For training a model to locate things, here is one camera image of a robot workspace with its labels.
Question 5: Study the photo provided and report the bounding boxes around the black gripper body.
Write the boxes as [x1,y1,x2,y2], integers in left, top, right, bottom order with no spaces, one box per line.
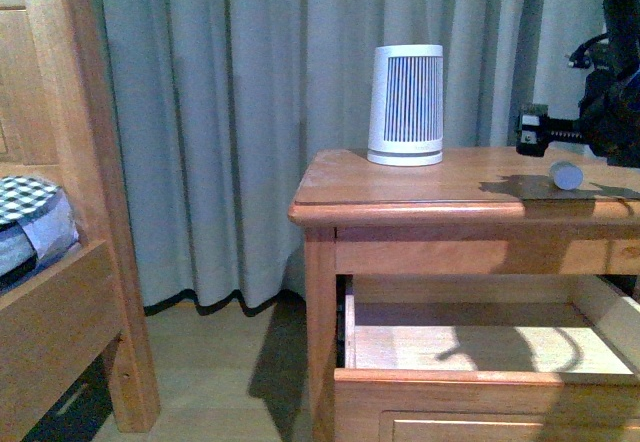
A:
[568,0,639,167]

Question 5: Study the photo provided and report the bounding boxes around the black gripper finger with pad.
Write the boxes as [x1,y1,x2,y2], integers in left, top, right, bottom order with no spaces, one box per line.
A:
[515,104,583,156]

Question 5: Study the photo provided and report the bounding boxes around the white medicine bottle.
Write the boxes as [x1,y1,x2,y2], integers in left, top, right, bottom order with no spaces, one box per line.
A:
[549,161,584,191]

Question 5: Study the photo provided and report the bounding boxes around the wooden drawer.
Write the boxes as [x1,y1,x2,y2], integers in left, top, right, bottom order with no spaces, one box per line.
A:
[334,275,639,441]

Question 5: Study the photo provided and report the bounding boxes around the white ribbed air purifier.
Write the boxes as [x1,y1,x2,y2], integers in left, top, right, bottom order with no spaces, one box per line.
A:
[367,44,444,167]

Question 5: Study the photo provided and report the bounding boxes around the wooden nightstand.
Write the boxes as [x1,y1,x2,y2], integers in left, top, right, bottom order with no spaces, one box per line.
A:
[289,148,639,441]

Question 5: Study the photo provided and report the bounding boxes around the grey-blue curtain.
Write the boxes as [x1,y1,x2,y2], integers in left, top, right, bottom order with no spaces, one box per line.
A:
[95,0,604,308]

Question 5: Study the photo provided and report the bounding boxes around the checkered grey bedding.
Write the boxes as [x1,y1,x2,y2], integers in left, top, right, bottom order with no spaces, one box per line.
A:
[1,176,79,293]

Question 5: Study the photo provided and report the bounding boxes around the wooden bed frame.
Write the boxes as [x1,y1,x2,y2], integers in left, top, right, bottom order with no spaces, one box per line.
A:
[1,0,160,441]

